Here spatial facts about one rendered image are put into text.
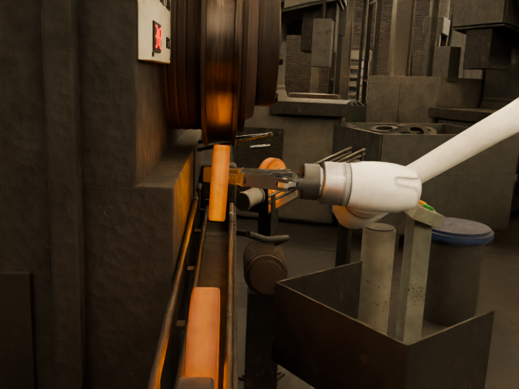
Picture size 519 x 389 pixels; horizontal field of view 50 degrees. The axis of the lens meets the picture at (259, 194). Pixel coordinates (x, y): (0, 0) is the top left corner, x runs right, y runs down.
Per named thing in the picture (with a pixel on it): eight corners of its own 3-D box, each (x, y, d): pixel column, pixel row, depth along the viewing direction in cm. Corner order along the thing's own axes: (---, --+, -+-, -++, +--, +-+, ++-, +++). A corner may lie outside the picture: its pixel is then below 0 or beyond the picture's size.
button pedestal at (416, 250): (395, 367, 209) (410, 206, 197) (378, 337, 233) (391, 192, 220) (436, 367, 210) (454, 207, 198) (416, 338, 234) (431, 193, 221)
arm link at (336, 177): (339, 201, 122) (312, 198, 121) (344, 159, 120) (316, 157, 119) (347, 211, 113) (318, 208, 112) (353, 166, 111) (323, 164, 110)
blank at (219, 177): (212, 153, 105) (230, 154, 105) (215, 137, 120) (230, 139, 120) (207, 231, 109) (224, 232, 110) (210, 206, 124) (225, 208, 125)
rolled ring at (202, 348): (216, 360, 55) (182, 360, 54) (214, 488, 62) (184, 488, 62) (221, 258, 71) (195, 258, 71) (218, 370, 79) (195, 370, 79)
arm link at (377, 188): (352, 204, 110) (337, 218, 122) (429, 209, 111) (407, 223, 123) (352, 151, 113) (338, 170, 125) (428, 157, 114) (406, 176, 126)
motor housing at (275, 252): (239, 421, 173) (245, 255, 162) (238, 382, 195) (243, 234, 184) (281, 421, 174) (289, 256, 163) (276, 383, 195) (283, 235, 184)
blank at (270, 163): (263, 213, 187) (272, 214, 185) (249, 180, 177) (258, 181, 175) (283, 180, 195) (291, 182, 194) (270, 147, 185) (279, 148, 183)
